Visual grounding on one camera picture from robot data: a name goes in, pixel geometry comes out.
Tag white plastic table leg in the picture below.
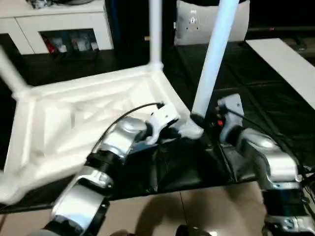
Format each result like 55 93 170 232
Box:
148 0 165 71
0 45 34 99
0 169 18 205
190 0 241 124

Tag white plastic table top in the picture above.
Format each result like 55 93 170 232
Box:
0 64 205 205

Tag black mat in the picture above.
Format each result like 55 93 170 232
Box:
0 41 315 212

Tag white board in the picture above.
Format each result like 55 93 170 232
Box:
245 38 315 111

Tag grey cushion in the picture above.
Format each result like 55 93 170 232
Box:
173 0 251 47

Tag black bar red light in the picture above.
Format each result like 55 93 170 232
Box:
247 27 315 32

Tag dark blue cabinet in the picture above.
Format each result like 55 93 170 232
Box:
103 0 178 70

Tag white cabinet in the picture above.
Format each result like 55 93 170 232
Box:
0 0 115 56

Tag dark grey bag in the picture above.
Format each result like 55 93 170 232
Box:
31 0 101 6

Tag loose floor cables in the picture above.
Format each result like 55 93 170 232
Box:
298 164 315 198

